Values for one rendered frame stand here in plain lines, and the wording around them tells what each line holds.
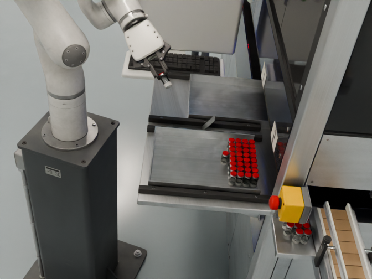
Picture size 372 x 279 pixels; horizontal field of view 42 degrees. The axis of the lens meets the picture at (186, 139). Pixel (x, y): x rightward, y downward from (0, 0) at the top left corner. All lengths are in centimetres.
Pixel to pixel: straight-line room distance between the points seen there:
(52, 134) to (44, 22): 45
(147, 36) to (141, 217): 132
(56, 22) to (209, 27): 98
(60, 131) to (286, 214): 77
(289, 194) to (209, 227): 125
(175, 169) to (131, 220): 103
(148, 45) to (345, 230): 76
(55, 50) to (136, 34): 23
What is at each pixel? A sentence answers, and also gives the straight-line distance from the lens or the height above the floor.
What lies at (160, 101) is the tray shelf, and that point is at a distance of 181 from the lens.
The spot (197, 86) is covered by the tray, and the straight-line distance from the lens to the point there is 190.
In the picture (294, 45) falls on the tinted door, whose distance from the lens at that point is 142.
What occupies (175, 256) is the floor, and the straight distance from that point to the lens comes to 241.
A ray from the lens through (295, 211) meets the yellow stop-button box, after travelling 132.
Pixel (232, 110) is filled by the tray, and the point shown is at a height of 88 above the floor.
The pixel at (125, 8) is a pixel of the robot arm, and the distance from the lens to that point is 146.
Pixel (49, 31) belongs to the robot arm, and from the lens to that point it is 138.
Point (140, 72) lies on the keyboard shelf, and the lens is 209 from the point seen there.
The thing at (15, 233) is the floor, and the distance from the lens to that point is 254.
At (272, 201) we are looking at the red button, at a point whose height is 101.
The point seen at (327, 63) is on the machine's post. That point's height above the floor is 141.
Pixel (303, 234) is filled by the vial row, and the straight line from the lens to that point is 140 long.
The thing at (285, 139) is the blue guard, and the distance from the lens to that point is 137.
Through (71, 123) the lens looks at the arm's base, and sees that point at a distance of 160.
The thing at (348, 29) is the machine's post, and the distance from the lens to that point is 111.
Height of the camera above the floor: 196
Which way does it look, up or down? 41 degrees down
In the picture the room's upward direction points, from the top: 7 degrees clockwise
